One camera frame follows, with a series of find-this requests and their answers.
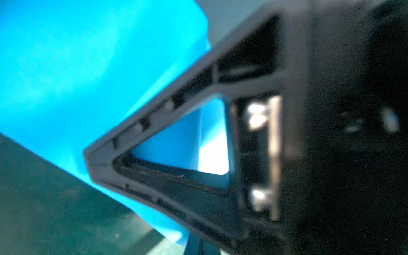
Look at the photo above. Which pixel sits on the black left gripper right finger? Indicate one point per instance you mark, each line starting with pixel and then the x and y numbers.
pixel 207 248

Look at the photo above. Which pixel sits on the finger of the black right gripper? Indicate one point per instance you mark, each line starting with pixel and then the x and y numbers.
pixel 207 150

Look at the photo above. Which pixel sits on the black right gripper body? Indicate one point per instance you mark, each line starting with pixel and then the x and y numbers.
pixel 342 187

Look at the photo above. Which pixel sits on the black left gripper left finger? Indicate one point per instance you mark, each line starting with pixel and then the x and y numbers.
pixel 193 245

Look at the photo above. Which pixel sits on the cyan paper sheet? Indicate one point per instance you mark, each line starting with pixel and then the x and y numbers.
pixel 73 70

